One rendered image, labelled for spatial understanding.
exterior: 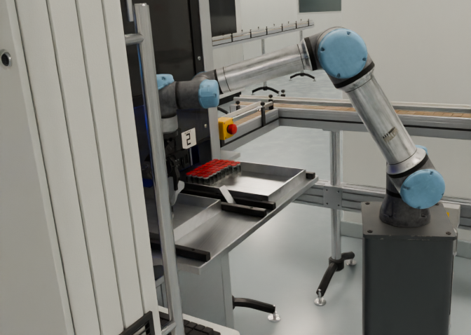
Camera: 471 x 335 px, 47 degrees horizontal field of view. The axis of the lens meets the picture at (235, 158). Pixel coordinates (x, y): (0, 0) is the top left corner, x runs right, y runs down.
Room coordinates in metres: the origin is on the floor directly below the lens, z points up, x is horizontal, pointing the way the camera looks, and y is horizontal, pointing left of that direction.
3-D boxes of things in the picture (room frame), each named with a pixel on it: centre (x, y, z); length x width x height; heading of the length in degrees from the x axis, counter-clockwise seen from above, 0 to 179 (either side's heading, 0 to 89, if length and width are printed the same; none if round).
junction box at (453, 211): (2.16, -0.90, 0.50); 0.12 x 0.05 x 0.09; 57
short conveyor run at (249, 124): (2.32, 0.01, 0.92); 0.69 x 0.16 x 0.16; 147
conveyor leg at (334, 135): (2.50, -0.49, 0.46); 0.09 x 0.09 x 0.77; 57
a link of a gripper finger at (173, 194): (1.44, 0.17, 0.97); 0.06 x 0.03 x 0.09; 147
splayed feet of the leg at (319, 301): (2.50, -0.49, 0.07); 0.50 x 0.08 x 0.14; 147
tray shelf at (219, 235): (1.55, 0.11, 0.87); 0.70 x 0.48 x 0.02; 147
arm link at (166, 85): (1.45, 0.19, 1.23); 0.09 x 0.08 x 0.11; 85
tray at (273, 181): (1.67, -0.02, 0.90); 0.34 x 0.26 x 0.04; 57
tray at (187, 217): (1.44, 0.26, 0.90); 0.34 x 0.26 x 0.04; 57
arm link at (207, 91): (1.45, 0.09, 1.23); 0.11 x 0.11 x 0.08; 85
